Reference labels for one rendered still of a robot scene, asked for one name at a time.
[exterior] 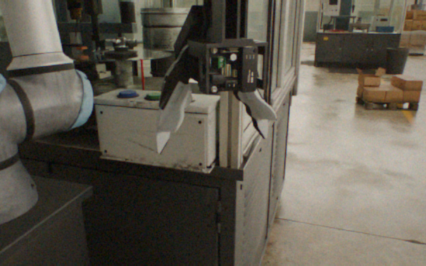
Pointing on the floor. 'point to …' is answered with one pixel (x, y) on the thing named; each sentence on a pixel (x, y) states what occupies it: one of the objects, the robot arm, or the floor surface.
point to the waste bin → (396, 60)
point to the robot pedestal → (41, 230)
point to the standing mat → (351, 71)
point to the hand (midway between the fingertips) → (213, 144)
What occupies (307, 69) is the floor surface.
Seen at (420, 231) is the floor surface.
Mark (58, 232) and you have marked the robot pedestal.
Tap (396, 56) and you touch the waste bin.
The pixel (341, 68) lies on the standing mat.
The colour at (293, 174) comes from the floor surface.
